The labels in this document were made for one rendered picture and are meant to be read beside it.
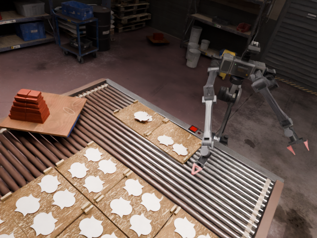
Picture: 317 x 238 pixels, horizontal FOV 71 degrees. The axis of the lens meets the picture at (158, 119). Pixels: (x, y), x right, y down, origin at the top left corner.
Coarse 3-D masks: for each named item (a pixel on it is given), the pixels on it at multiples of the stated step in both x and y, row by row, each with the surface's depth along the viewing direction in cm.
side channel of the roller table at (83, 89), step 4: (96, 80) 250; (100, 80) 251; (104, 80) 252; (88, 84) 241; (92, 84) 242; (96, 84) 244; (100, 84) 249; (76, 88) 231; (80, 88) 232; (84, 88) 234; (88, 88) 237; (92, 88) 242; (68, 92) 224; (72, 92) 225; (76, 92) 226; (80, 92) 231; (84, 92) 235; (72, 96) 225; (0, 120) 180
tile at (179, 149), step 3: (174, 144) 189; (177, 144) 190; (180, 144) 190; (174, 147) 187; (177, 147) 187; (180, 147) 188; (183, 147) 188; (174, 150) 184; (177, 150) 185; (180, 150) 185; (183, 150) 186; (186, 150) 186; (177, 153) 182; (180, 153) 182; (183, 153) 183; (186, 153) 183
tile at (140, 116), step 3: (135, 114) 207; (138, 114) 208; (141, 114) 209; (144, 114) 209; (135, 117) 204; (138, 117) 205; (141, 117) 205; (144, 117) 206; (147, 117) 207; (141, 120) 202; (144, 120) 203
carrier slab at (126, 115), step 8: (136, 104) 228; (120, 112) 214; (128, 112) 216; (152, 112) 221; (120, 120) 206; (128, 120) 206; (136, 120) 208; (152, 120) 212; (160, 120) 213; (136, 128) 199; (144, 128) 201; (152, 128) 203; (144, 136) 194
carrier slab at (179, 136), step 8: (160, 128) 204; (168, 128) 206; (176, 128) 208; (152, 136) 195; (168, 136) 198; (176, 136) 199; (184, 136) 201; (192, 136) 202; (160, 144) 188; (184, 144) 193; (192, 144) 194; (168, 152) 183; (192, 152) 187; (176, 160) 179
